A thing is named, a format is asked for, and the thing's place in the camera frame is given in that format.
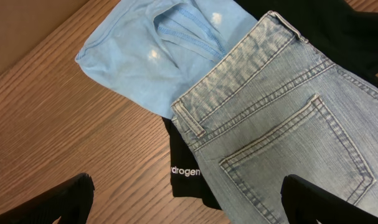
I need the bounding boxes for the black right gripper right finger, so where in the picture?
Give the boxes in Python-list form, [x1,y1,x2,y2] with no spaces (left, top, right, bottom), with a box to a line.
[280,174,378,224]

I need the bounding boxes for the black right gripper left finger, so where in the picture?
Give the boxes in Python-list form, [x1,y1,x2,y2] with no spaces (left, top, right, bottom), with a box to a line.
[0,173,95,224]

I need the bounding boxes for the light blue denim jeans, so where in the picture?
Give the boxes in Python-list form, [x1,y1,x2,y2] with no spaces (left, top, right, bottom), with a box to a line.
[172,11,378,223]

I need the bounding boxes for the light blue t-shirt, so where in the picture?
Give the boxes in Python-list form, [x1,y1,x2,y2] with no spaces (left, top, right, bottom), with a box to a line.
[75,0,256,118]

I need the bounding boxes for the black garment with white text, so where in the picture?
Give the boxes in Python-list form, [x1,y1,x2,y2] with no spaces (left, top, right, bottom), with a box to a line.
[163,0,378,210]

